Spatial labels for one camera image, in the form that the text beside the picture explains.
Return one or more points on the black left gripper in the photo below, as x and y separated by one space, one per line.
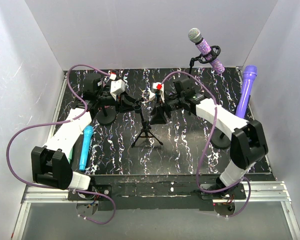
127 102

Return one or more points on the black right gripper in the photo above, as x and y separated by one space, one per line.
158 117

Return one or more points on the black tripod stand with ring clamp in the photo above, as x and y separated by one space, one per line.
145 131

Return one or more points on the glitter purple silver-head microphone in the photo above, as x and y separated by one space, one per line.
208 53

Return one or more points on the mint green microphone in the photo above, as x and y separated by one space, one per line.
70 156

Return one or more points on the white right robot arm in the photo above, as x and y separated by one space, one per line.
248 143

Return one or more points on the black round-base clip stand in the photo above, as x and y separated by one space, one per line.
106 115

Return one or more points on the cyan blue microphone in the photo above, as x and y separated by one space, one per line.
87 135

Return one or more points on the black round-base stand right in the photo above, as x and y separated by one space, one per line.
219 140

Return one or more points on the solid purple microphone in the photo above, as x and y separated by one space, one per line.
248 77

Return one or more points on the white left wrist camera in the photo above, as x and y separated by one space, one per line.
117 86

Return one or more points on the black front mounting rail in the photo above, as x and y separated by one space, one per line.
154 191

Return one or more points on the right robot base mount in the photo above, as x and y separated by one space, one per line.
223 203

